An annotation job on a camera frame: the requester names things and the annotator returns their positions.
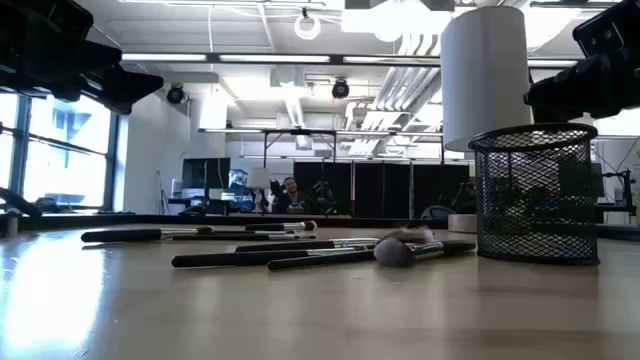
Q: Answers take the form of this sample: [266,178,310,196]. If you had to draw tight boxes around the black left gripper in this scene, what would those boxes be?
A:
[0,39,165,116]

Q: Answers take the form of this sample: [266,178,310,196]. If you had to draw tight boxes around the large window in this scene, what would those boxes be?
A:
[0,92,124,214]

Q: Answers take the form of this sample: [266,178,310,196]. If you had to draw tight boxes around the office chair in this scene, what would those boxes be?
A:
[421,204,454,221]

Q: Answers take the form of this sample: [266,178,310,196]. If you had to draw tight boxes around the short black makeup brush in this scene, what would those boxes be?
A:
[244,220,318,233]

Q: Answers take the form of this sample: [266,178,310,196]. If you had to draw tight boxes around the white ceiling ducts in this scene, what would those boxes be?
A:
[344,64,444,157]

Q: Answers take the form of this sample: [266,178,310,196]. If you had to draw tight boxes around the fan makeup brush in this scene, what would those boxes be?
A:
[382,225,436,246]

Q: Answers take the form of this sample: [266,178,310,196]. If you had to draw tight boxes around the thin black makeup brush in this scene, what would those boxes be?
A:
[267,248,377,272]

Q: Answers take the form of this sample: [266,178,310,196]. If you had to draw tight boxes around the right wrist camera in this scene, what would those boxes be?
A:
[572,0,640,59]

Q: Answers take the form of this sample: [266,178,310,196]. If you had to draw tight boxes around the white ring light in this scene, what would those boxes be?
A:
[293,13,322,41]

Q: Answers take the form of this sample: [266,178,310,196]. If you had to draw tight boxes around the thin black spoolie brush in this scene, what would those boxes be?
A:
[172,232,317,242]

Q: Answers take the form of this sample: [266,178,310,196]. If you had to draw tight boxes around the black partition panel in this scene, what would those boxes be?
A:
[353,160,412,220]
[412,160,471,220]
[293,160,353,220]

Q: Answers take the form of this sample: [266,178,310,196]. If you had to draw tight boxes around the black mesh pencil cup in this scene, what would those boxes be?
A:
[468,122,600,266]

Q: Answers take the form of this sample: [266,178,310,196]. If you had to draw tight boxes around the black background robot stand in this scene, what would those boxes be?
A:
[601,168,638,218]

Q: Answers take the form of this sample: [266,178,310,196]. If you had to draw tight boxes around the long black makeup brush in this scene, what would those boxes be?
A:
[171,247,359,269]

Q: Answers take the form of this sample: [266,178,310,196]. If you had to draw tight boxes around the round lamp base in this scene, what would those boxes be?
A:
[447,213,479,234]

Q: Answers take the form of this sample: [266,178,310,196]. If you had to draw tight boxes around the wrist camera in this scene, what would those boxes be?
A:
[0,0,95,51]
[572,0,640,59]

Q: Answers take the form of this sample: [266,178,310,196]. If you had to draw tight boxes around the black background rig frame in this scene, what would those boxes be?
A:
[262,128,338,169]

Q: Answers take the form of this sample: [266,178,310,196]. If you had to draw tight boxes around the white cylindrical lamp shade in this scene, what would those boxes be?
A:
[439,5,534,153]

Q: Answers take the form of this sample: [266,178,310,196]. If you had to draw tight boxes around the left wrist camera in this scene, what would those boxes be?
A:
[0,0,95,51]

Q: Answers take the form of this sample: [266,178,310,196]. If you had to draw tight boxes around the person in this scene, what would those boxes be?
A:
[269,176,312,215]

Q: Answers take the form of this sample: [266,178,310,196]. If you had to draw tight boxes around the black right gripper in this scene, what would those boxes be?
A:
[523,44,640,124]

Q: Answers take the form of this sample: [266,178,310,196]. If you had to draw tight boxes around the black aluminium table frame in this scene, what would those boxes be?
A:
[0,187,640,242]

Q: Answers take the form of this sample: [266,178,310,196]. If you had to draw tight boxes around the black computer monitor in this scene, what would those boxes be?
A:
[181,157,232,191]

